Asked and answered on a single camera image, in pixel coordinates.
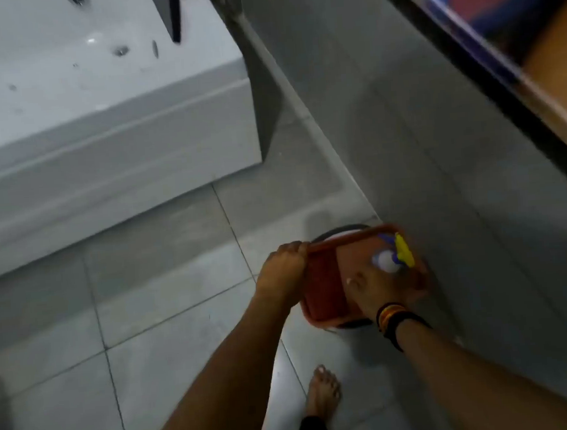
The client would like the dark framed shelf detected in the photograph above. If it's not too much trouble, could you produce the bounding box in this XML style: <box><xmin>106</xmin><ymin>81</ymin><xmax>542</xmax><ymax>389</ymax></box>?
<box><xmin>365</xmin><ymin>0</ymin><xmax>567</xmax><ymax>206</ymax></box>

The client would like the white whirlpool bathtub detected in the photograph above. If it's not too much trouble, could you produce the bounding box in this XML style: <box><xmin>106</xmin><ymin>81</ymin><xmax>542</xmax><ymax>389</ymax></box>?
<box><xmin>0</xmin><ymin>0</ymin><xmax>272</xmax><ymax>285</ymax></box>

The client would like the black bathtub fixture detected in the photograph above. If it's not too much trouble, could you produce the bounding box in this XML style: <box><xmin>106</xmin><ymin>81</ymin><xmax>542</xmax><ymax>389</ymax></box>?
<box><xmin>148</xmin><ymin>0</ymin><xmax>200</xmax><ymax>46</ymax></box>

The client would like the person's right hand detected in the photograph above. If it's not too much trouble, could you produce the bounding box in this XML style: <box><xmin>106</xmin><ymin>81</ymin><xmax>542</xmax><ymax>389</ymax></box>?
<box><xmin>343</xmin><ymin>259</ymin><xmax>432</xmax><ymax>323</ymax></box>

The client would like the white bucket black rim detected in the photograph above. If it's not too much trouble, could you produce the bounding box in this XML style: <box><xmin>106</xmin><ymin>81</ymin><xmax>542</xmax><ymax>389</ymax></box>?
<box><xmin>308</xmin><ymin>222</ymin><xmax>387</xmax><ymax>334</ymax></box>

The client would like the orange wooden board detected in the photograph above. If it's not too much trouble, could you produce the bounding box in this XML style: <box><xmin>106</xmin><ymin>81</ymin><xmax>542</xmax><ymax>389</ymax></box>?
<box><xmin>514</xmin><ymin>2</ymin><xmax>567</xmax><ymax>167</ymax></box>

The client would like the white spray bottle yellow trigger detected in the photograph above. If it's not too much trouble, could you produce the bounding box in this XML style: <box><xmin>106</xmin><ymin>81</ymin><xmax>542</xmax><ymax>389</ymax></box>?
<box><xmin>370</xmin><ymin>230</ymin><xmax>417</xmax><ymax>276</ymax></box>

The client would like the orange yellow wristband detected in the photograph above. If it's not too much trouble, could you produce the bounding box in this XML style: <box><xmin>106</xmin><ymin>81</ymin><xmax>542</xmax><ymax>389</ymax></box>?
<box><xmin>374</xmin><ymin>301</ymin><xmax>410</xmax><ymax>334</ymax></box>

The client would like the person's bare foot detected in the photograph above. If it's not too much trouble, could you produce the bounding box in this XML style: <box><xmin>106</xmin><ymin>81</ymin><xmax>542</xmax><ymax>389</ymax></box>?
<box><xmin>301</xmin><ymin>363</ymin><xmax>345</xmax><ymax>425</ymax></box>

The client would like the person's right forearm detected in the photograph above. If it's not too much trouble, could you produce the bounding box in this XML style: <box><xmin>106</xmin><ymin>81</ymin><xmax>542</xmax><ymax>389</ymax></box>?
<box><xmin>395</xmin><ymin>308</ymin><xmax>567</xmax><ymax>430</ymax></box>

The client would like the person's left forearm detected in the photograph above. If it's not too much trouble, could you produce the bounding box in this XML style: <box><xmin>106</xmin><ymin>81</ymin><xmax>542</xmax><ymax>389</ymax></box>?
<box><xmin>132</xmin><ymin>294</ymin><xmax>305</xmax><ymax>430</ymax></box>

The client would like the person's left hand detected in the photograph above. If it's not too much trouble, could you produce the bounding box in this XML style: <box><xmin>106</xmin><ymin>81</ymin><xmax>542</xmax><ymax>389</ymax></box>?
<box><xmin>251</xmin><ymin>240</ymin><xmax>315</xmax><ymax>313</ymax></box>

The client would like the black wristband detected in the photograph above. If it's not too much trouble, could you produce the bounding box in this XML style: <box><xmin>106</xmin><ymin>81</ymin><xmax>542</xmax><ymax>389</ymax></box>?
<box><xmin>381</xmin><ymin>308</ymin><xmax>434</xmax><ymax>355</ymax></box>

